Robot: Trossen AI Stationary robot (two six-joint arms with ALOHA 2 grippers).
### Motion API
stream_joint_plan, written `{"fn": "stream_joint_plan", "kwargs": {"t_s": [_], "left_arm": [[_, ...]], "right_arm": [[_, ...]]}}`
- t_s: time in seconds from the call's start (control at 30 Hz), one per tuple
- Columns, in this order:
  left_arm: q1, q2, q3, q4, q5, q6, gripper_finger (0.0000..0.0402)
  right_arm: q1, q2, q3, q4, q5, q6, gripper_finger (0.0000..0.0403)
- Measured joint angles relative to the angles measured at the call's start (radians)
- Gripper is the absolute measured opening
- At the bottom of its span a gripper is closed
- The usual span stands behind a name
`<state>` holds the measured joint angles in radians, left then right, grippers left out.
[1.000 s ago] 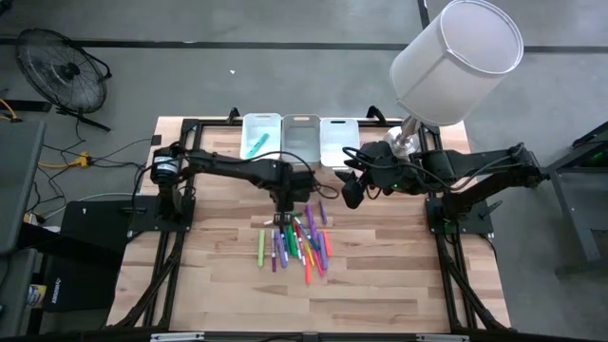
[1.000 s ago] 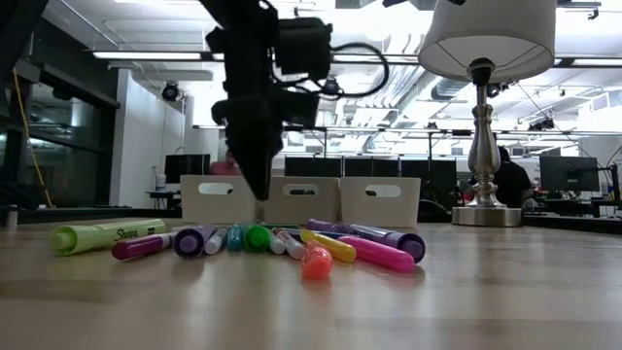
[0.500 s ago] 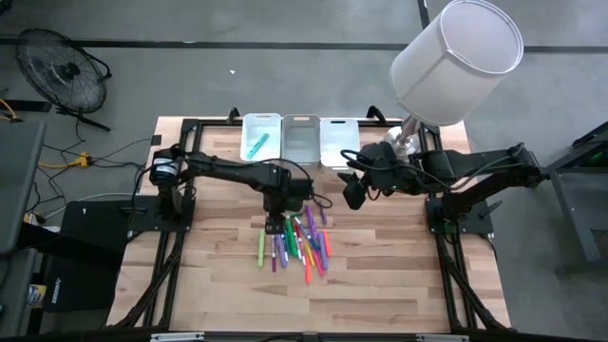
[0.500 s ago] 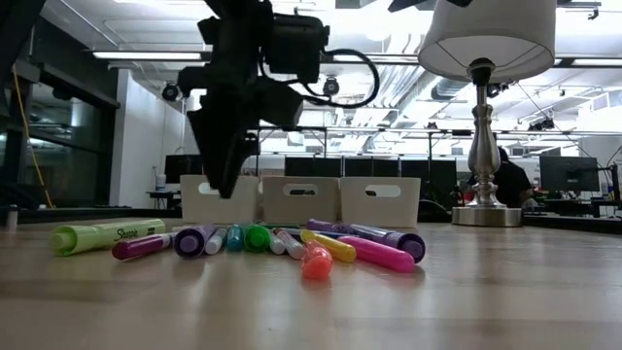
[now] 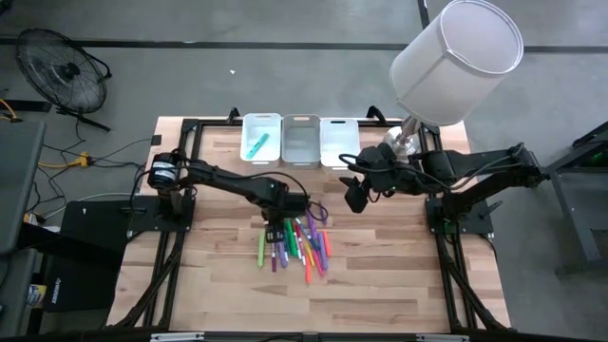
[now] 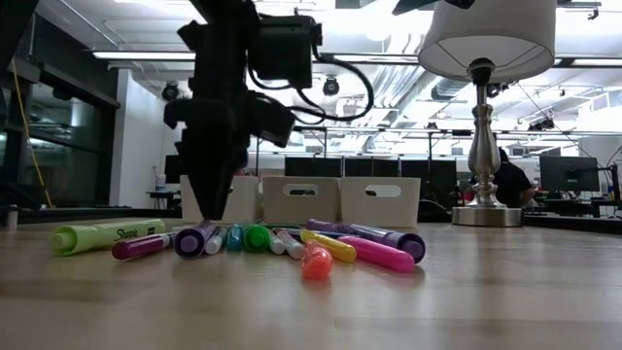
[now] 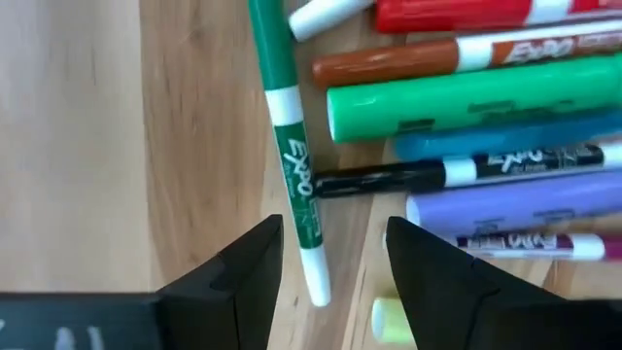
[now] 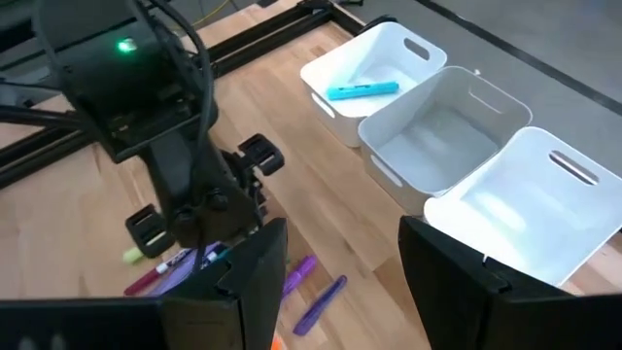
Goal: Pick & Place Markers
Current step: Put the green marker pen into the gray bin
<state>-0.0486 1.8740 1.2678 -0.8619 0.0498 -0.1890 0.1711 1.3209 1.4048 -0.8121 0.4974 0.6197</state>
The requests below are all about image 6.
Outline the yellow highlighter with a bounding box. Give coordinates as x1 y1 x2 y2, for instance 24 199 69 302
299 228 358 263

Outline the orange highlighter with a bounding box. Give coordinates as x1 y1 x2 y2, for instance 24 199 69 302
300 240 334 281

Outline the white plastic bin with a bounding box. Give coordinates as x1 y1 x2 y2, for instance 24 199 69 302
339 176 422 229
261 176 341 226
180 174 261 225

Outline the pink highlighter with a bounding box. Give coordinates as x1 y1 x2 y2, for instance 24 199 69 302
337 235 416 274

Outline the yellow-green Sharpie highlighter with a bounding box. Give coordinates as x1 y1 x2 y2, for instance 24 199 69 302
51 218 167 258

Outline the violet highlighter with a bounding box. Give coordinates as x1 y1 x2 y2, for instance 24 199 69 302
305 218 354 234

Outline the green highlighter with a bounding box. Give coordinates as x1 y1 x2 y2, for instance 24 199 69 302
242 223 272 254

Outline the person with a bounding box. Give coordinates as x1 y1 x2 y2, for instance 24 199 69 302
485 147 536 209

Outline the red-capped thin white marker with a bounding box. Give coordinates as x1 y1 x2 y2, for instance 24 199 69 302
274 227 306 261

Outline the small black desk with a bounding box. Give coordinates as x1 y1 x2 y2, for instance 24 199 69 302
145 190 182 211

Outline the black computer monitor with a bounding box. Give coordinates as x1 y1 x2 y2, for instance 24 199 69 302
163 154 182 185
538 155 602 193

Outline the black-capped thin marker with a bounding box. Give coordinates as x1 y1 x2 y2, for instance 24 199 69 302
203 227 228 257

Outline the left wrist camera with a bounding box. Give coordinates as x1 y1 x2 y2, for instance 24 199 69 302
250 14 323 89

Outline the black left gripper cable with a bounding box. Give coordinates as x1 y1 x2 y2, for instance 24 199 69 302
247 41 375 125

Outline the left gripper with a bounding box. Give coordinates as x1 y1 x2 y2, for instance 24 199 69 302
163 72 297 221

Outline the teal highlighter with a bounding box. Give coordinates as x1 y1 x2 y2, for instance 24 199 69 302
225 223 244 253

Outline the table lamp white shade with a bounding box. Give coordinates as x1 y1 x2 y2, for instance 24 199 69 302
417 0 558 228

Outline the yellow hanging cable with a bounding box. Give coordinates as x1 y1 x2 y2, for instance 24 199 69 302
9 57 54 210

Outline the magenta-capped thin marker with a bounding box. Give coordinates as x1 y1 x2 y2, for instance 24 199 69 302
111 231 177 262

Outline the lavender Sharpie highlighter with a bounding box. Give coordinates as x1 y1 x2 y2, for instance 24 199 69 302
173 221 219 261
347 223 427 264

